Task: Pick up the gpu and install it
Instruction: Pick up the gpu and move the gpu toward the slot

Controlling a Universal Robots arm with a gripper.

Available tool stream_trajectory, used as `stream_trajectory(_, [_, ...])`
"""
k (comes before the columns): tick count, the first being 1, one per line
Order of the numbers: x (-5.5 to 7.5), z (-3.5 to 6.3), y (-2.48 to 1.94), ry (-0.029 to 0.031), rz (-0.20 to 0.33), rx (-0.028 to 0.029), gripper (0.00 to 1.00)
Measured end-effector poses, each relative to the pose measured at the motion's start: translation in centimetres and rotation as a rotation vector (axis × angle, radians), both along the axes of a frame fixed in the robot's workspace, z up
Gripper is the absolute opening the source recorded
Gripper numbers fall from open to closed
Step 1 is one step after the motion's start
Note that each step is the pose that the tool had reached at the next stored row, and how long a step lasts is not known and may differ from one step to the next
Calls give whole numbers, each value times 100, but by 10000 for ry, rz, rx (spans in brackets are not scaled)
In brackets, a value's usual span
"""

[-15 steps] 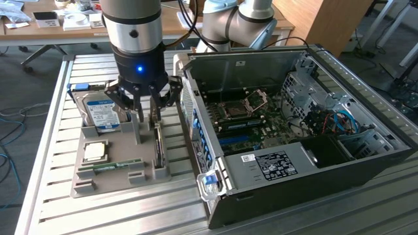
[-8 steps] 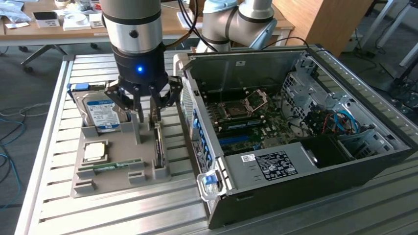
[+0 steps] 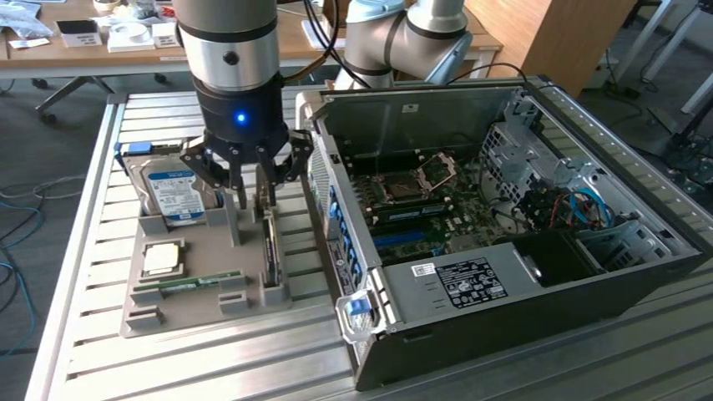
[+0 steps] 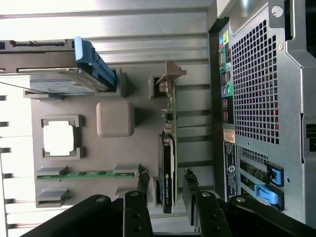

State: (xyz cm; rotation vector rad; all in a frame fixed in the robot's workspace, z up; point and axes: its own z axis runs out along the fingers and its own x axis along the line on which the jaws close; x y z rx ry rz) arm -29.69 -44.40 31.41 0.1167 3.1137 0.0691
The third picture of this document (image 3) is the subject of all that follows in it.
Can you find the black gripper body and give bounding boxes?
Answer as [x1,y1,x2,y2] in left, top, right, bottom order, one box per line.
[192,74,292,147]

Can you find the green graphics card black fan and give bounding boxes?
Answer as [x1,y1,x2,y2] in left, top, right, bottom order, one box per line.
[254,165,283,289]

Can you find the hard disk blue carrier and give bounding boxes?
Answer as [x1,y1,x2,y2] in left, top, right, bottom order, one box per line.
[115,140,222,229]

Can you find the wooden desk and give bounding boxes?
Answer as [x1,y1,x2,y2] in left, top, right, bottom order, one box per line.
[198,0,507,91]
[0,0,202,122]

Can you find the grey parts rack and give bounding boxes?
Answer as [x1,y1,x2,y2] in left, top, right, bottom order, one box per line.
[120,183,296,338]

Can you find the CPU socket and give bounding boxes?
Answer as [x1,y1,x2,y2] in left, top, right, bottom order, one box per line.
[377,171,432,202]

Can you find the white paper stack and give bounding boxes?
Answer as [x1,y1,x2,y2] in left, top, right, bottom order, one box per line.
[300,18,347,51]

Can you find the plain white box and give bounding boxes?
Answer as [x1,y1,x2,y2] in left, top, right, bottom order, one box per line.
[151,22,183,49]

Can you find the silver CPU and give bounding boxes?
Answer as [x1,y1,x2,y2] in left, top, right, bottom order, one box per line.
[143,243,186,277]

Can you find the installed RAM stick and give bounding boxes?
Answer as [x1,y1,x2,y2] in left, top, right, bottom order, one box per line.
[377,203,453,226]

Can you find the white box with tape roll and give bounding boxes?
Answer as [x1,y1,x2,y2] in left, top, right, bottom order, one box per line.
[106,23,158,53]

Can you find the blue expansion slot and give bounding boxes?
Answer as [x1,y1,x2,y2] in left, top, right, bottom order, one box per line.
[371,228,429,252]

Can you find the metal socket cover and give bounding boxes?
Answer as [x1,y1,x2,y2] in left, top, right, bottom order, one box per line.
[416,151,459,198]

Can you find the green RAM stick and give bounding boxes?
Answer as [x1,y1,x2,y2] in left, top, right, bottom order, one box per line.
[135,270,247,292]

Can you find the black and white box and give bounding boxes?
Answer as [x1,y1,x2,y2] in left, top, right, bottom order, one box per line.
[55,19,104,48]

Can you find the green motherboard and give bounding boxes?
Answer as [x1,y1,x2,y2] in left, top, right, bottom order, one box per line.
[344,165,528,268]

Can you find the perforated metal disk bay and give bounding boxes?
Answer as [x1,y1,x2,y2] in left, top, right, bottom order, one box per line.
[477,120,564,197]

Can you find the grey power supply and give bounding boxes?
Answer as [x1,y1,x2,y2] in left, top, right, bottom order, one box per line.
[380,243,547,326]

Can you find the clear plastic bag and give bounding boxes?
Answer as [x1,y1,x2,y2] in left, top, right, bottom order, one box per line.
[0,1,56,39]

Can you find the black open PC case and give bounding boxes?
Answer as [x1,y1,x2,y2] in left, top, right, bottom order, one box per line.
[295,74,713,392]

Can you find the slanted metal disk bay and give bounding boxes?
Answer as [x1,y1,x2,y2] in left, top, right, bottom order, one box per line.
[573,216,679,275]

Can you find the grey floor cable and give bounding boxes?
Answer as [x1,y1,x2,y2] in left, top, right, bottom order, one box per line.
[0,175,86,201]

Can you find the black cable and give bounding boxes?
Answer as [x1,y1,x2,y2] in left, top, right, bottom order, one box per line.
[471,61,559,91]

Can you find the blue floor cable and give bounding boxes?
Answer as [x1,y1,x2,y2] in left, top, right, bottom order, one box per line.
[0,204,44,358]

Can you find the blue wire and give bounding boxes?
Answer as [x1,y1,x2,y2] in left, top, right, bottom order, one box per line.
[565,188,615,230]

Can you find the white table frame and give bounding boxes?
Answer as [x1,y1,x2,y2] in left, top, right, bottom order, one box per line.
[612,0,713,114]

